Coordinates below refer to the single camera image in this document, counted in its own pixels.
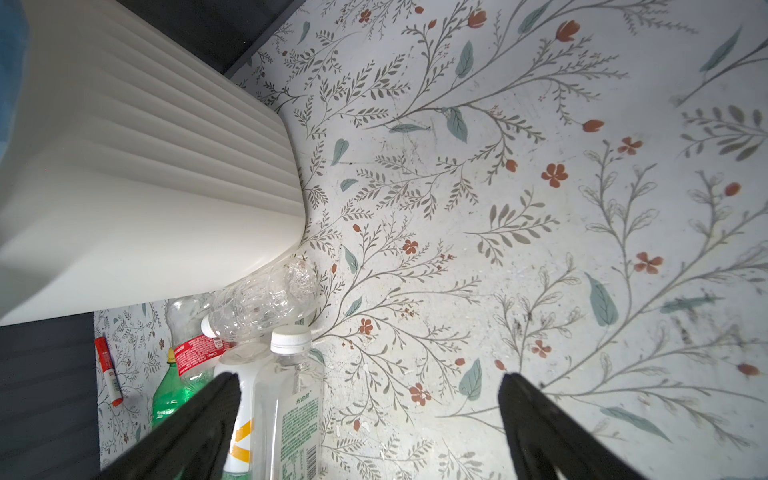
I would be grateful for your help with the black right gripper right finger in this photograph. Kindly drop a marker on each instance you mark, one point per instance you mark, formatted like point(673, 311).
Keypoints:
point(546, 443)

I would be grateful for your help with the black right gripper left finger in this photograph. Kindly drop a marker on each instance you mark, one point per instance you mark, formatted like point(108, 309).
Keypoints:
point(191, 444)

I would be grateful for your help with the green plastic bottle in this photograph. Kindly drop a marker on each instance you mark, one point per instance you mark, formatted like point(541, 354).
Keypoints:
point(174, 391)

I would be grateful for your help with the clear bottle red label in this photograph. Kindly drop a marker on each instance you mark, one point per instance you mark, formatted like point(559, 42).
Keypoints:
point(195, 353)

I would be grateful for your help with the clear bottle green label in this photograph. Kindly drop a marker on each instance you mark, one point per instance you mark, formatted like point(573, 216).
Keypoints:
point(287, 408)

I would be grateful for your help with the clear unlabelled bottle white cap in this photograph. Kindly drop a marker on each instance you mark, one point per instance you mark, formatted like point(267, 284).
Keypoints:
point(284, 292)

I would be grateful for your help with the white bottle orange logo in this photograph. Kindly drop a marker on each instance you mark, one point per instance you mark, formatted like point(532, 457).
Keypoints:
point(244, 360)

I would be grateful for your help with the white ribbed trash bin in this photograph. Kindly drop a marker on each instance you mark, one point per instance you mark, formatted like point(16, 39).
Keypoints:
point(134, 171)

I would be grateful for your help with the red white marker pen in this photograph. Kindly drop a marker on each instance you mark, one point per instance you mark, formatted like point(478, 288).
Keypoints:
point(115, 396)

